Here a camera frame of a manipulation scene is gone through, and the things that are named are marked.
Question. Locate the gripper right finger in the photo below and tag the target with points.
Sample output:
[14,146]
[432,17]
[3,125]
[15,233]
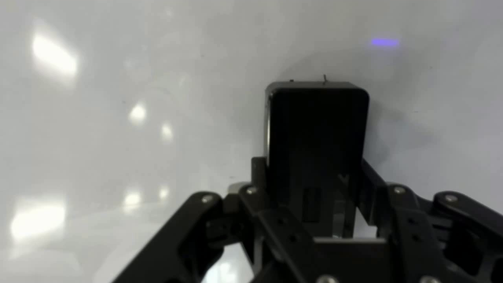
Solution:
[408,220]

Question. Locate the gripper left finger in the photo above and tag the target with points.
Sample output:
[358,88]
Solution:
[271,220]

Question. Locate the black duster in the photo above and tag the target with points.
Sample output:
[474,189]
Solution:
[316,133]

